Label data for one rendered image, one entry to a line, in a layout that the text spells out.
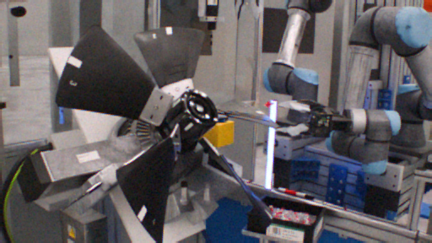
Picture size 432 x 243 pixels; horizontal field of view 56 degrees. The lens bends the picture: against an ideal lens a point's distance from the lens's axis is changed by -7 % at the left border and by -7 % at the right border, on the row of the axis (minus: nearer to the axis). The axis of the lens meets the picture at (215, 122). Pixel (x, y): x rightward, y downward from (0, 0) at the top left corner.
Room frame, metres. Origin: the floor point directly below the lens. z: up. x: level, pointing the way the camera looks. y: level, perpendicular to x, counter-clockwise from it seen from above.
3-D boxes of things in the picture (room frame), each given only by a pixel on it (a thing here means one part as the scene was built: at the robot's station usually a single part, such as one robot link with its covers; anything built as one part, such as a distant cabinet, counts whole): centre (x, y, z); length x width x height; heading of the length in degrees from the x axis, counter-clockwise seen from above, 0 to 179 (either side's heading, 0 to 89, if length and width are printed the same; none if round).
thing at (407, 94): (1.53, -0.75, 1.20); 0.13 x 0.12 x 0.14; 34
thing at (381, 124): (1.20, -0.49, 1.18); 0.11 x 0.08 x 0.09; 87
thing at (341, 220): (1.42, -0.29, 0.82); 0.90 x 0.04 x 0.08; 51
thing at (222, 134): (1.67, 0.02, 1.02); 0.16 x 0.10 x 0.11; 51
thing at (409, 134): (1.54, -0.74, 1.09); 0.15 x 0.15 x 0.10
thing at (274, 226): (1.25, -0.24, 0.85); 0.22 x 0.17 x 0.07; 64
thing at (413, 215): (1.15, -0.62, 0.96); 0.03 x 0.03 x 0.20; 51
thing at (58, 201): (1.47, 0.52, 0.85); 0.36 x 0.24 x 0.03; 141
